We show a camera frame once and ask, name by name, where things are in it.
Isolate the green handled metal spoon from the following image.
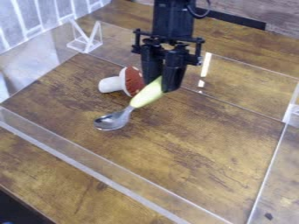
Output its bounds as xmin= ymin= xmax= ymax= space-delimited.
xmin=94 ymin=77 xmax=165 ymax=131

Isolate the black strip on back table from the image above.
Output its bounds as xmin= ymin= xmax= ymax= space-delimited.
xmin=195 ymin=8 xmax=267 ymax=31

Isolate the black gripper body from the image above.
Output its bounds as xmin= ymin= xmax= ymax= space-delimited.
xmin=133 ymin=0 xmax=206 ymax=66

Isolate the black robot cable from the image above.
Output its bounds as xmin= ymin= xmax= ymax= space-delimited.
xmin=186 ymin=0 xmax=213 ymax=19

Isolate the clear acrylic triangle bracket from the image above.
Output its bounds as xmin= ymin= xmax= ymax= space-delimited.
xmin=67 ymin=20 xmax=103 ymax=53

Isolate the clear acrylic enclosure wall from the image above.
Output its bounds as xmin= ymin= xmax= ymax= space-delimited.
xmin=0 ymin=17 xmax=299 ymax=224

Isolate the red white mushroom toy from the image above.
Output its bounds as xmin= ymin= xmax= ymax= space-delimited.
xmin=98 ymin=66 xmax=146 ymax=97

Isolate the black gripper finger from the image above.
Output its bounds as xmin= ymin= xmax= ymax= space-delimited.
xmin=162 ymin=50 xmax=189 ymax=93
xmin=142 ymin=45 xmax=165 ymax=85

